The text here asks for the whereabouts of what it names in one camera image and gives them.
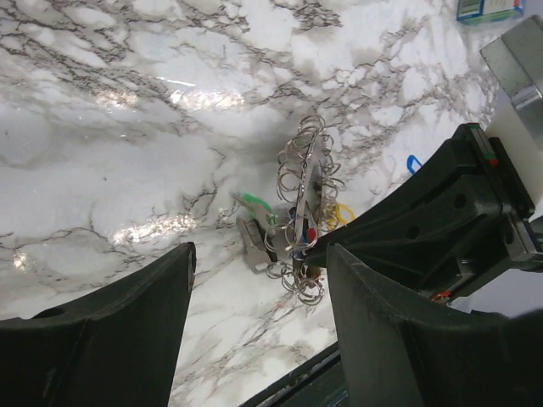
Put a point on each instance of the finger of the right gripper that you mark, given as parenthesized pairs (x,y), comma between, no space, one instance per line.
(417,235)

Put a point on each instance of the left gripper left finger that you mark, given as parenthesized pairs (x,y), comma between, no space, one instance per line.
(116,346)

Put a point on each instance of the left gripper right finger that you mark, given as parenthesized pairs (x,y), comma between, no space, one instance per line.
(400,349)

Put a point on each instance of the blue tag loose key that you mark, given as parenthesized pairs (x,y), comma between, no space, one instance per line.
(413,164)

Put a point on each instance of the green key tag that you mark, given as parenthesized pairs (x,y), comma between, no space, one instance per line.
(260,210)

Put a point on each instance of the blue green sponge pack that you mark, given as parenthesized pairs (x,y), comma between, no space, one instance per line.
(476,12)

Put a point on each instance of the silver key on green tag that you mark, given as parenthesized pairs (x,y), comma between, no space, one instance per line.
(256,255)

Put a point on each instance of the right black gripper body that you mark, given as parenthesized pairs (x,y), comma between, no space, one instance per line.
(508,242)

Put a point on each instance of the yellow key tag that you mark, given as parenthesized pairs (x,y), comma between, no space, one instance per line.
(337,215)

